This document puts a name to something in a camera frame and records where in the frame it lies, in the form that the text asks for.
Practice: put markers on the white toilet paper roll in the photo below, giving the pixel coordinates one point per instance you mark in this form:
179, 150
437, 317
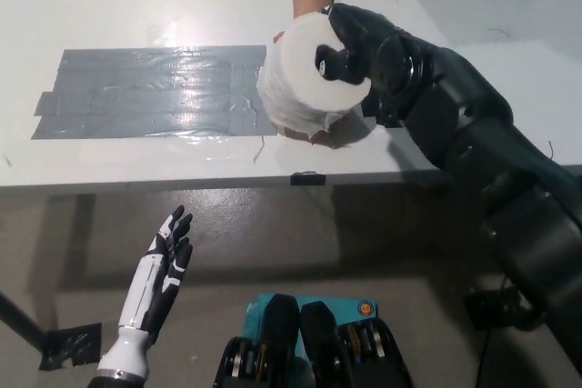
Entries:
295, 74

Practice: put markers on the teal box on torso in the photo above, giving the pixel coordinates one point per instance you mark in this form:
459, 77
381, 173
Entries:
350, 306

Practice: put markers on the grey duct tape patch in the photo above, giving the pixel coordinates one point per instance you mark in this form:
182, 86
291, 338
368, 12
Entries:
150, 92

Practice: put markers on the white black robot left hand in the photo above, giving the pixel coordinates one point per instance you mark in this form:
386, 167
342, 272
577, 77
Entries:
147, 288

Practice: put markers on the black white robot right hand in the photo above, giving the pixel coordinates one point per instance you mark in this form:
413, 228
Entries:
364, 47

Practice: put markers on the black robot torso blocks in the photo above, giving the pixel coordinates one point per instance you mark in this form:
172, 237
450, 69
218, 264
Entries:
318, 351

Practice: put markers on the small black tape strip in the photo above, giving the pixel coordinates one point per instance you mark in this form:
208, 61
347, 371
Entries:
308, 178

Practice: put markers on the person's bare hand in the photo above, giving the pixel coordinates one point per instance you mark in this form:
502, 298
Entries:
314, 131

